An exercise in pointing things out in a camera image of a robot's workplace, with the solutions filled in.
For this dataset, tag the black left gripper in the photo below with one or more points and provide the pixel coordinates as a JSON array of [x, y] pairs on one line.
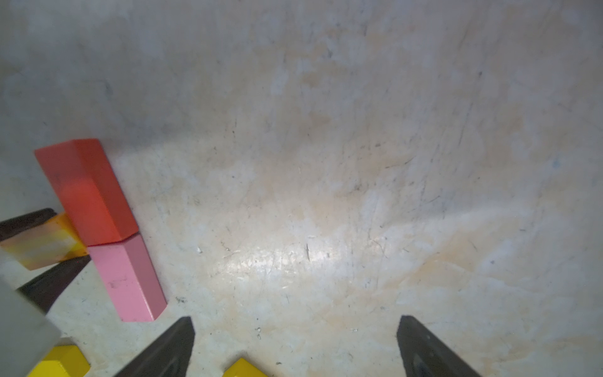
[[26, 334]]

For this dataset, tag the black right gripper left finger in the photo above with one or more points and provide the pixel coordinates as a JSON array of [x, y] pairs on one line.
[[168, 355]]

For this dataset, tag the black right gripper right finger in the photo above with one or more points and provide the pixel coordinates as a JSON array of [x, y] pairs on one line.
[[424, 354]]

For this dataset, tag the orange cylinder block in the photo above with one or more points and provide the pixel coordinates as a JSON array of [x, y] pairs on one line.
[[52, 242]]

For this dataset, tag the long yellow block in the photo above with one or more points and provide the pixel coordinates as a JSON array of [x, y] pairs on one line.
[[66, 361], [243, 368]]

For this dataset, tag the red block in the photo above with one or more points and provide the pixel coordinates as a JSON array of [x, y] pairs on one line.
[[82, 177]]

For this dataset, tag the light pink block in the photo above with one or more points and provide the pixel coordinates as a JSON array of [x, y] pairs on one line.
[[130, 279]]

